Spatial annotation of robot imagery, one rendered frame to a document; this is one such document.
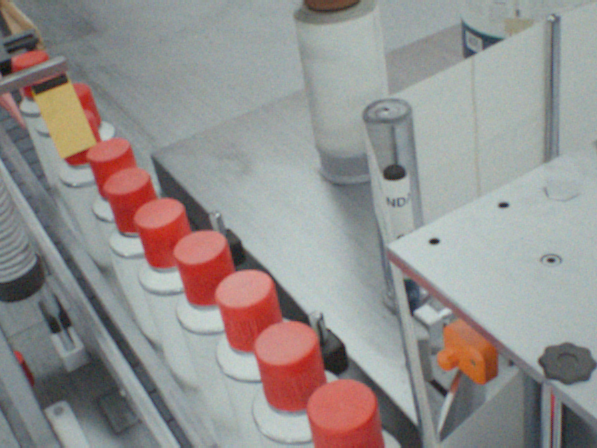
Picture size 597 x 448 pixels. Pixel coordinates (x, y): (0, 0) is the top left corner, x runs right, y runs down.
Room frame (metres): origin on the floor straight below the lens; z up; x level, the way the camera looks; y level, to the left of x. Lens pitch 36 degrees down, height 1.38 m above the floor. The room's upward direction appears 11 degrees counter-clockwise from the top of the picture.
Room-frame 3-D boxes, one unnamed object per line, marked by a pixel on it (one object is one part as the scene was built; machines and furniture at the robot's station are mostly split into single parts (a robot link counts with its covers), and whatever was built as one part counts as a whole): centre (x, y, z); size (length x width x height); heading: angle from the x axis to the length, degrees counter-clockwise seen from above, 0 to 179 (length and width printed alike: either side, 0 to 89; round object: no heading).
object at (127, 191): (0.50, 0.11, 0.98); 0.05 x 0.05 x 0.20
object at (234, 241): (0.65, 0.07, 0.89); 0.03 x 0.03 x 0.12; 24
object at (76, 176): (0.62, 0.16, 0.98); 0.05 x 0.05 x 0.20
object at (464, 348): (0.29, -0.07, 1.08); 0.03 x 0.02 x 0.02; 24
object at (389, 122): (0.56, -0.08, 0.97); 0.05 x 0.05 x 0.19
